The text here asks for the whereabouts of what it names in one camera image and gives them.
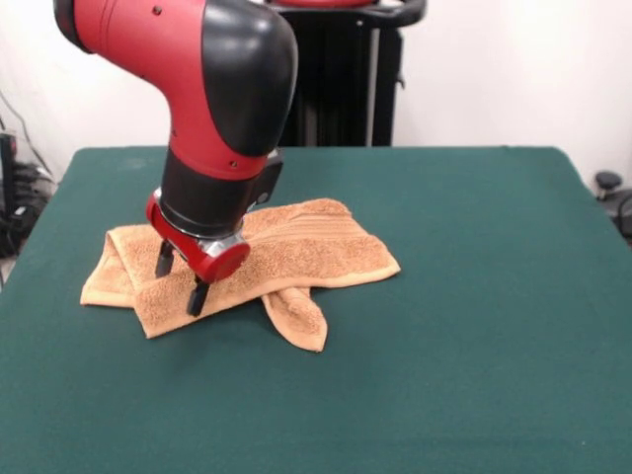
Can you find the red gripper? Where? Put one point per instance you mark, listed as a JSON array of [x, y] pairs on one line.
[[217, 264]]

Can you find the orange terry towel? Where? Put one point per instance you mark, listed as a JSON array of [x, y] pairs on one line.
[[306, 257]]

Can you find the red robot base disc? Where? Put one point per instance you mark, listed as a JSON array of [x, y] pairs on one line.
[[321, 2]]

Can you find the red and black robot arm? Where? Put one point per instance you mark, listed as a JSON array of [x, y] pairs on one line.
[[207, 99]]

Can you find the black electrical box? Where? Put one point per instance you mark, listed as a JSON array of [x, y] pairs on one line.
[[7, 163]]

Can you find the dark green table cloth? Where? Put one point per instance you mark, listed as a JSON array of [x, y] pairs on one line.
[[444, 345]]

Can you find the black office chair base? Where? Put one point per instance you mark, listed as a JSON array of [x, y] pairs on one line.
[[608, 180]]

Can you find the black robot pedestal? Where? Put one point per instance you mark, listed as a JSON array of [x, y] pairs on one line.
[[345, 74]]

